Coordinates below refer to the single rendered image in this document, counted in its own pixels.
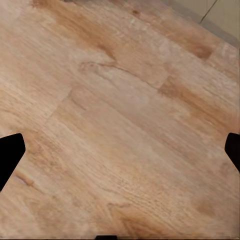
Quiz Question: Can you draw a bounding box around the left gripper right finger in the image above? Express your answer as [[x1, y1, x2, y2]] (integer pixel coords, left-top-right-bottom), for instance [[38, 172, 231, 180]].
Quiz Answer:
[[224, 133, 240, 172]]

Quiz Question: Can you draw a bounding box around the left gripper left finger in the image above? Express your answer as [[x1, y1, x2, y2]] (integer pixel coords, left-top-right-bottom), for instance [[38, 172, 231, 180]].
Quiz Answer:
[[0, 133, 26, 192]]

